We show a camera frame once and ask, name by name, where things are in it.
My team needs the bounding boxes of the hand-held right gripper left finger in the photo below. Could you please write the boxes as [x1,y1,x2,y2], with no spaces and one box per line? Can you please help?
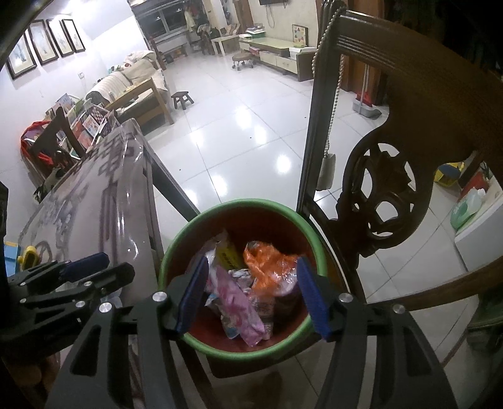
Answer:
[45,255,211,409]

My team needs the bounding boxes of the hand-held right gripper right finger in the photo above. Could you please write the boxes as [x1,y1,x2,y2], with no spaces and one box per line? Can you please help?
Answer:
[296,255,458,409]

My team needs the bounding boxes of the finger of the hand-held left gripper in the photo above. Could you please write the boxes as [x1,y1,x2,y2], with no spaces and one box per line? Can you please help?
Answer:
[19,261,136,315]
[7,252,111,289]

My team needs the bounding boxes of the pink wrapper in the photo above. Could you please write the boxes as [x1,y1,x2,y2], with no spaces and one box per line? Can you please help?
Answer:
[210,267,266,347]

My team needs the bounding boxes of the silvery wrapper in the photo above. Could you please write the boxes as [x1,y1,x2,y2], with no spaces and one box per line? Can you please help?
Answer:
[232,269,256,292]

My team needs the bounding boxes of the yellow packet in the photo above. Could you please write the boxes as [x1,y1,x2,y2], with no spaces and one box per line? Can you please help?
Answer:
[215,243,245,272]

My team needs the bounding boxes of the orange plastic bag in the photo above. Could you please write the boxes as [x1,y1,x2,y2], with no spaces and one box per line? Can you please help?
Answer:
[243,241,301,297]

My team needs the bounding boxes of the clear plastic bag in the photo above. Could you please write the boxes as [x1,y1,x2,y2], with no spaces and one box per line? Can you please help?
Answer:
[202,230,230,276]

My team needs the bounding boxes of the green plastic bin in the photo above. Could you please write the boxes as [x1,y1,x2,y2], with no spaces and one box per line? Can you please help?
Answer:
[157,199,329,359]

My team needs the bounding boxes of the blue folding book stand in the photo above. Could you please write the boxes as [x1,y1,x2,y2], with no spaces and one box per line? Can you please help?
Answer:
[3,241,42,273]

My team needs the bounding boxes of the dark wooden chair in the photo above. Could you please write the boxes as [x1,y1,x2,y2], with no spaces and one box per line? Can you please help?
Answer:
[29,106,85,185]

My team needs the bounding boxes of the red bag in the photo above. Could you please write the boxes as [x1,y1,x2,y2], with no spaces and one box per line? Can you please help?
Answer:
[20,120,53,166]

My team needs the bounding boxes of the picture book rack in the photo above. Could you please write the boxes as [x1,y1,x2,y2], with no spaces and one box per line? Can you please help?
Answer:
[44,93,120,152]

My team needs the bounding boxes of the green detergent jug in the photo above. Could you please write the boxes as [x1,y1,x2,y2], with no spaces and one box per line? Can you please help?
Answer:
[450,189,486,231]

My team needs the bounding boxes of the white low cabinet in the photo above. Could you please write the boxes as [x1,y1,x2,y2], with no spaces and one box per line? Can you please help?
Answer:
[454,185,503,272]

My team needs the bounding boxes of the yellow blue toy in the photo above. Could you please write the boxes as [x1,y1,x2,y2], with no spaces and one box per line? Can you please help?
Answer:
[434,161,466,188]

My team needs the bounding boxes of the small dark stool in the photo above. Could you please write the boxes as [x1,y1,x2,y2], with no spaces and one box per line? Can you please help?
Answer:
[171,91,195,111]

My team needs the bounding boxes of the mop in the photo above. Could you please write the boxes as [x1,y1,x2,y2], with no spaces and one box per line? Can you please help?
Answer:
[354,59,382,119]

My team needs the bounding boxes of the beige sofa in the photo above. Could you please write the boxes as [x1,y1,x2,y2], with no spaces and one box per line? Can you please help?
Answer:
[86,50,175,126]

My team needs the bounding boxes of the wooden bench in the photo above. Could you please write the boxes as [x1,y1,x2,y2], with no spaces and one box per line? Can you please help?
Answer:
[157,43,188,64]

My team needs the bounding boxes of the carved wooden chair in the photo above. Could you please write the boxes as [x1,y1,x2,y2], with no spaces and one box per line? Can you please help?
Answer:
[295,8,503,366]

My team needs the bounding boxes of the round wheeled stool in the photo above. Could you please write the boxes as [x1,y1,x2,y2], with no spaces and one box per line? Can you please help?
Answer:
[231,53,255,71]

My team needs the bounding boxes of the long TV cabinet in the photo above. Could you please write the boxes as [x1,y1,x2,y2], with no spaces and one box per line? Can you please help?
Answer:
[239,33,317,82]

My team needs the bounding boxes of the window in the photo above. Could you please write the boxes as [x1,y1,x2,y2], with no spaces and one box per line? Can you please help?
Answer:
[131,2,189,44]

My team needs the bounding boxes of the white side table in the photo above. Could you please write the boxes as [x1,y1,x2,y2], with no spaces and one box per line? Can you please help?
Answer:
[211,35,240,56]

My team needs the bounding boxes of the bead necklace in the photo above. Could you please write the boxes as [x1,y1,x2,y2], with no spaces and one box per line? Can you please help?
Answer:
[312,2,346,191]

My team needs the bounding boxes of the framed wall picture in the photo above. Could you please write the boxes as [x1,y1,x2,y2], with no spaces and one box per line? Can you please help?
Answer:
[46,18,77,58]
[62,18,86,53]
[6,33,38,80]
[27,20,59,65]

